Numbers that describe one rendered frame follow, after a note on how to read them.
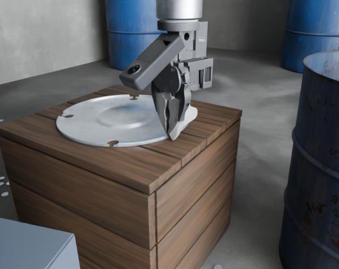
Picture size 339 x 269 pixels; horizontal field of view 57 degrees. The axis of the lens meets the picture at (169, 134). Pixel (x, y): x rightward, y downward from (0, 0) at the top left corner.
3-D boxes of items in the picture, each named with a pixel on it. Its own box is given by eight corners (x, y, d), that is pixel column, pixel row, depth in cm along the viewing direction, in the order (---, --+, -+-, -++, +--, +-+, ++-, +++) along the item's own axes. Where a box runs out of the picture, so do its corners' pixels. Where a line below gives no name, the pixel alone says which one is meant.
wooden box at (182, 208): (230, 223, 90) (242, 109, 75) (153, 336, 61) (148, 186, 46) (123, 181, 109) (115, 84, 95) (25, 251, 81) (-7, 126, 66)
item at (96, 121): (80, 96, 84) (80, 93, 84) (189, 98, 83) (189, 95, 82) (32, 145, 58) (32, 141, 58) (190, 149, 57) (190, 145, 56)
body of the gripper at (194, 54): (212, 91, 57) (217, 20, 52) (177, 101, 52) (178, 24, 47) (183, 82, 63) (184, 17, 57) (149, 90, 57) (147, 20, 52)
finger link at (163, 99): (189, 132, 63) (190, 87, 59) (167, 141, 59) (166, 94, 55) (179, 127, 65) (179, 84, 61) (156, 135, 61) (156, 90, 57)
